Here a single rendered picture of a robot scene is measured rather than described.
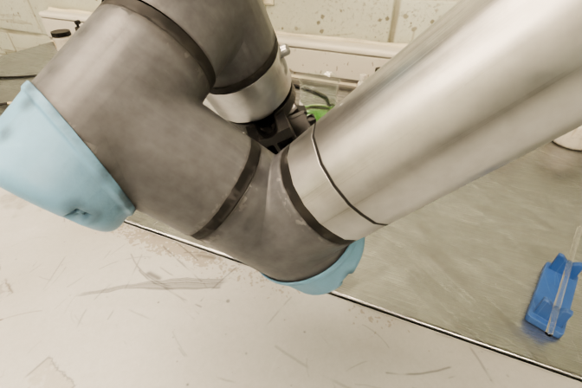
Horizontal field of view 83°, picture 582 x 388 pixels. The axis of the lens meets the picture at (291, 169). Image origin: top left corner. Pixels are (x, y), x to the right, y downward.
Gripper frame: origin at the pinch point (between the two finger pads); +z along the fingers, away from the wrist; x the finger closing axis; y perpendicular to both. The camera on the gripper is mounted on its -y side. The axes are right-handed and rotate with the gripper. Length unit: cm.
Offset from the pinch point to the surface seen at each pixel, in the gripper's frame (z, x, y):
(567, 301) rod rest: 6.2, 22.5, 25.8
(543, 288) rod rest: 6.4, 21.2, 23.8
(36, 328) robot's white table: -10.7, -32.5, 11.4
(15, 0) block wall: 7, -81, -126
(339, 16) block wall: 17, 22, -49
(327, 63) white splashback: 24, 15, -43
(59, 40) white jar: 12, -63, -93
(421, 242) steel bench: 7.2, 11.4, 13.7
